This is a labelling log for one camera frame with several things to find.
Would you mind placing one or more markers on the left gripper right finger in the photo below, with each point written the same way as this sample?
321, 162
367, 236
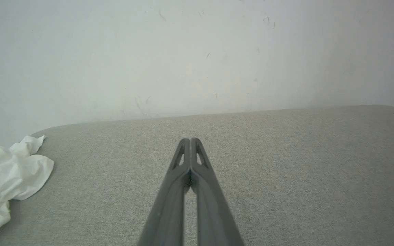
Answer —
214, 212

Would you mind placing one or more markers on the white cloth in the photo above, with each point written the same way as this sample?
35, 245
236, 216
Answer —
5, 174

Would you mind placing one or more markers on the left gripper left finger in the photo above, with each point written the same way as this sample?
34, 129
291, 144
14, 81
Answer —
169, 205

